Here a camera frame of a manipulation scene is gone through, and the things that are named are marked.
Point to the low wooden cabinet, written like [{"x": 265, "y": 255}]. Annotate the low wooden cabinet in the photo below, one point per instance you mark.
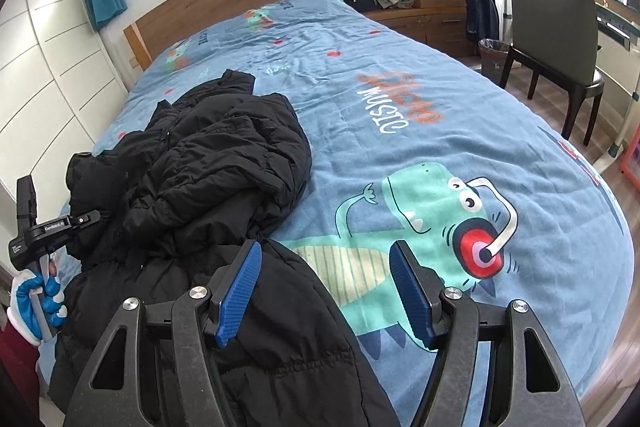
[{"x": 435, "y": 27}]

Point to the pink crate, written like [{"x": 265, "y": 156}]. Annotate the pink crate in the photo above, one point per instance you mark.
[{"x": 631, "y": 162}]

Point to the person's left forearm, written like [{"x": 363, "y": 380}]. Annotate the person's left forearm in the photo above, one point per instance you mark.
[{"x": 15, "y": 377}]

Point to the person's left hand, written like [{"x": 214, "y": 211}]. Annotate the person's left hand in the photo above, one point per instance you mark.
[{"x": 25, "y": 307}]

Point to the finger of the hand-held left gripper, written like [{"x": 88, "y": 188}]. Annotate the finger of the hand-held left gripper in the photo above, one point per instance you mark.
[{"x": 87, "y": 219}]

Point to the black puffer jacket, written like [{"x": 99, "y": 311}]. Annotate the black puffer jacket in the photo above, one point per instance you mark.
[{"x": 225, "y": 157}]

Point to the navy tote bag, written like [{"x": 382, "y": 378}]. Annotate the navy tote bag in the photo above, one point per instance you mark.
[{"x": 480, "y": 17}]

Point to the dark chair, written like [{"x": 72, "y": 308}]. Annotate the dark chair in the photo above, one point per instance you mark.
[{"x": 550, "y": 17}]

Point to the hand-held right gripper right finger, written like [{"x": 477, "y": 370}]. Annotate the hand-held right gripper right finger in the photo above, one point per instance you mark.
[{"x": 410, "y": 302}]

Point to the white wardrobe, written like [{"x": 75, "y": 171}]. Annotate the white wardrobe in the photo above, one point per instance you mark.
[{"x": 50, "y": 57}]

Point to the blue dinosaur print bedsheet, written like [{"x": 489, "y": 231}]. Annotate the blue dinosaur print bedsheet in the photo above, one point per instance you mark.
[{"x": 400, "y": 107}]

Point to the glass desk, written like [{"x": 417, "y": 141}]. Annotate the glass desk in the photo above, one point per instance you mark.
[{"x": 615, "y": 14}]

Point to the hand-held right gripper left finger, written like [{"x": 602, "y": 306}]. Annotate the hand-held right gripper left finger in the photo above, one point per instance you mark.
[{"x": 240, "y": 287}]

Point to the trash bin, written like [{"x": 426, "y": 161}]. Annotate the trash bin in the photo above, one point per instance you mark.
[{"x": 492, "y": 57}]

